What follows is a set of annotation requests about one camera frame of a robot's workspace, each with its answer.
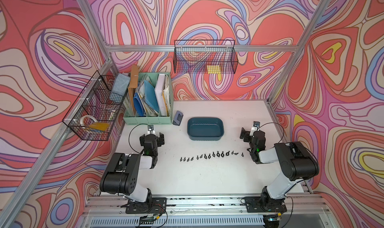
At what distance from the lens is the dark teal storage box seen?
0.99 metres

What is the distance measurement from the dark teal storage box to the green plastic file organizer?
0.16 meters

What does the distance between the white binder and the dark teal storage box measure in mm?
183

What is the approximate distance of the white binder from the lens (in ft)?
3.05
